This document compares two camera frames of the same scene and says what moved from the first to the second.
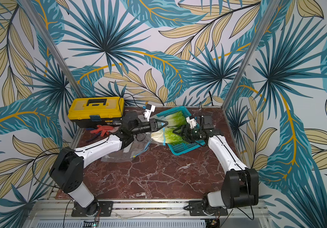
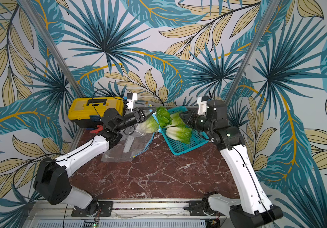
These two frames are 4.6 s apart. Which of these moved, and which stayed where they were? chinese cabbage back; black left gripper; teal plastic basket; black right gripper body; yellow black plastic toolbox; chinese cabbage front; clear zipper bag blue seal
Moved: chinese cabbage front; black right gripper body; black left gripper
Stayed: teal plastic basket; yellow black plastic toolbox; chinese cabbage back; clear zipper bag blue seal
